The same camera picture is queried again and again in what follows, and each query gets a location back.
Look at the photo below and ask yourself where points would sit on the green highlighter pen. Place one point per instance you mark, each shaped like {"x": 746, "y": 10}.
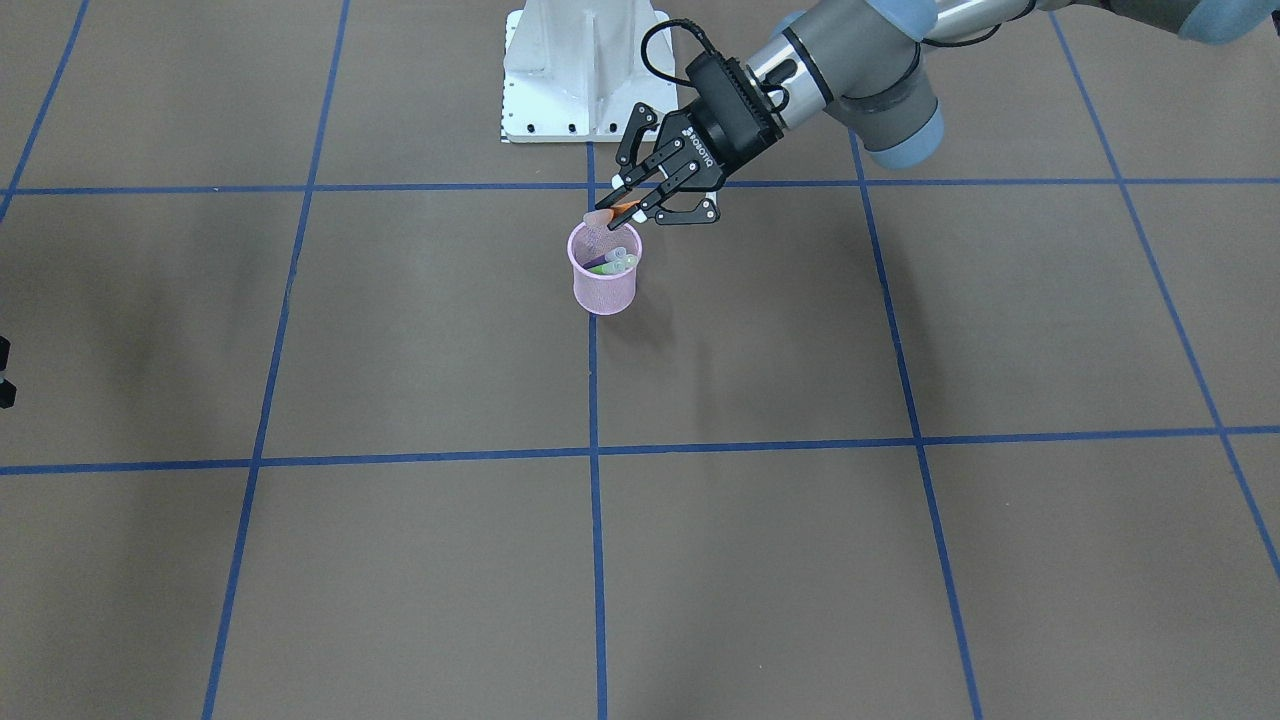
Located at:
{"x": 615, "y": 267}

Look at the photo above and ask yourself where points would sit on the pink mesh pen holder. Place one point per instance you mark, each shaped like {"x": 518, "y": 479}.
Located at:
{"x": 598, "y": 293}

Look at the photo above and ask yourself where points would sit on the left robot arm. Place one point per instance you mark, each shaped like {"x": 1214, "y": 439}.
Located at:
{"x": 859, "y": 62}

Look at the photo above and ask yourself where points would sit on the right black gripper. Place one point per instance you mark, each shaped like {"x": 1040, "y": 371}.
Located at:
{"x": 6, "y": 394}

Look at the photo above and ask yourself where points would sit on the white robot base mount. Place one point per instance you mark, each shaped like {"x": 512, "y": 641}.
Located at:
{"x": 573, "y": 71}

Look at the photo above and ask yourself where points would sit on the purple highlighter pen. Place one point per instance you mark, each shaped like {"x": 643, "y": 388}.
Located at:
{"x": 611, "y": 257}

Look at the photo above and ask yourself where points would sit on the orange highlighter pen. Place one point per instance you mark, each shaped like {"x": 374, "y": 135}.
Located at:
{"x": 610, "y": 219}

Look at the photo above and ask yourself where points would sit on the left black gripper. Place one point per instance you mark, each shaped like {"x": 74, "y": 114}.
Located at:
{"x": 718, "y": 139}

